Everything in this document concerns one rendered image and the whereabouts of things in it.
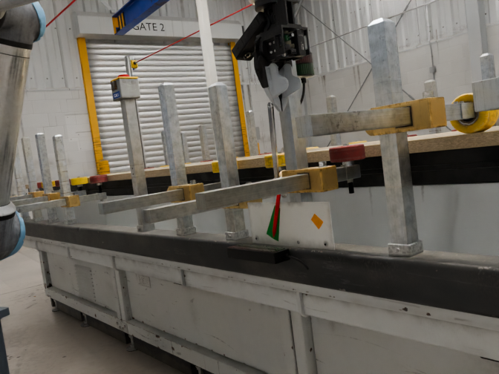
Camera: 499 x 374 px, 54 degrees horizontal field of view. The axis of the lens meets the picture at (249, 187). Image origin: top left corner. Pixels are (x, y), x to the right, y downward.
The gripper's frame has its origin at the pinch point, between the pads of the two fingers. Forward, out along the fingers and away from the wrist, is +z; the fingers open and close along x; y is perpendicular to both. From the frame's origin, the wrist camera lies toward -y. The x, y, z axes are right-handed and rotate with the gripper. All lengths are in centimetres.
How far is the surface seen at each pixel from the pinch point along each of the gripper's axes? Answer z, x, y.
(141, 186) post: 15, 8, -79
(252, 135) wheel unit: -1, 115, -145
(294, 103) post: -0.7, 7.7, -2.9
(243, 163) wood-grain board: 12, 27, -46
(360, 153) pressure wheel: 11.9, 20.2, 3.3
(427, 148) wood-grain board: 12.4, 26.6, 15.8
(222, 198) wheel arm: 16.1, -17.2, 0.9
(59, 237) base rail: 36, 4, -161
